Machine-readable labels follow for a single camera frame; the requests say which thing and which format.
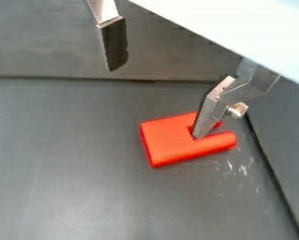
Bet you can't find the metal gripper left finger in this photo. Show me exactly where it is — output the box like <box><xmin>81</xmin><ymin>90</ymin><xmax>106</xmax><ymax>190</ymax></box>
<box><xmin>85</xmin><ymin>0</ymin><xmax>129</xmax><ymax>71</ymax></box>

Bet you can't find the red square-circle object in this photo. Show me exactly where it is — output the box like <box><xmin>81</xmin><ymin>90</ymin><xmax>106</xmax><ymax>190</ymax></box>
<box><xmin>138</xmin><ymin>112</ymin><xmax>236</xmax><ymax>168</ymax></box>

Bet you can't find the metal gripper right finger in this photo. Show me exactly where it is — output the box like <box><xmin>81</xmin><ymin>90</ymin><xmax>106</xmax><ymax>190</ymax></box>
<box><xmin>190</xmin><ymin>58</ymin><xmax>280</xmax><ymax>139</ymax></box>

